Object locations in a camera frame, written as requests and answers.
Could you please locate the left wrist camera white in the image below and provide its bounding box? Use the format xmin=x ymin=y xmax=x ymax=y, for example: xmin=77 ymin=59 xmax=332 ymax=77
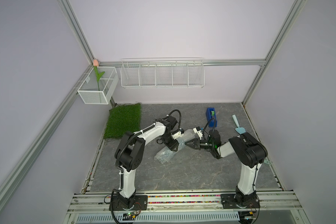
xmin=171 ymin=128 xmax=184 ymax=139

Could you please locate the white vent grille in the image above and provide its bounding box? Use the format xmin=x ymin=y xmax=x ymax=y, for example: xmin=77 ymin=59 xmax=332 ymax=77
xmin=76 ymin=211 xmax=240 ymax=224

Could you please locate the white mesh box basket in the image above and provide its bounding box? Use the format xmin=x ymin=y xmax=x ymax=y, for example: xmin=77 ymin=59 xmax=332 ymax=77
xmin=77 ymin=66 xmax=119 ymax=105

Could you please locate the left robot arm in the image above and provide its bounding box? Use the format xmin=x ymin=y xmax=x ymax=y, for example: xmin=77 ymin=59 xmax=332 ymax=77
xmin=111 ymin=114 xmax=184 ymax=209

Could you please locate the clear bubble wrap sheet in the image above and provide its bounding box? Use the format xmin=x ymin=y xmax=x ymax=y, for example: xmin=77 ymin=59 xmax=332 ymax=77
xmin=154 ymin=129 xmax=197 ymax=164

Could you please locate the teal plastic trowel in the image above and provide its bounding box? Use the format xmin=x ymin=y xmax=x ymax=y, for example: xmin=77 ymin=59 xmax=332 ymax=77
xmin=232 ymin=114 xmax=246 ymax=134

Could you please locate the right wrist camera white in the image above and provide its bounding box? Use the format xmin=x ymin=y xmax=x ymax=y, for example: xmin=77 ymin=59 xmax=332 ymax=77
xmin=193 ymin=127 xmax=203 ymax=139

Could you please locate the blue tape dispenser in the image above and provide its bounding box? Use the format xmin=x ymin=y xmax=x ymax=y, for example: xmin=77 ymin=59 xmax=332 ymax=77
xmin=206 ymin=107 xmax=217 ymax=127

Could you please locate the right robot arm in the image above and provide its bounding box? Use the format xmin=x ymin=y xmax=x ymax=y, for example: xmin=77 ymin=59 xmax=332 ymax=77
xmin=185 ymin=130 xmax=268 ymax=209

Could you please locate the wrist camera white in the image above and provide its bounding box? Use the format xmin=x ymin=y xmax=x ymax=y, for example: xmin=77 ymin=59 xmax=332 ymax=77
xmin=193 ymin=127 xmax=203 ymax=139
xmin=171 ymin=128 xmax=184 ymax=139

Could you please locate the green artificial grass mat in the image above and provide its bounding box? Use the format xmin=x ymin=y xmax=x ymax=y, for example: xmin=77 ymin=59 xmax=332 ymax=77
xmin=104 ymin=104 xmax=141 ymax=139

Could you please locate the pink artificial tulip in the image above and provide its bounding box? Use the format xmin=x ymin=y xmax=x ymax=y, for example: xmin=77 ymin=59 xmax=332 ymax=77
xmin=92 ymin=59 xmax=105 ymax=91

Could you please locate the white wire wall basket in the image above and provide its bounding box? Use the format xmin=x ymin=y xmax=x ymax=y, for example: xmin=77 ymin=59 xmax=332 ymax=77
xmin=120 ymin=57 xmax=205 ymax=88

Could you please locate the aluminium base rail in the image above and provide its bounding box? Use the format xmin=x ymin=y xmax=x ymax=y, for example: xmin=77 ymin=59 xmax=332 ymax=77
xmin=67 ymin=190 xmax=302 ymax=214

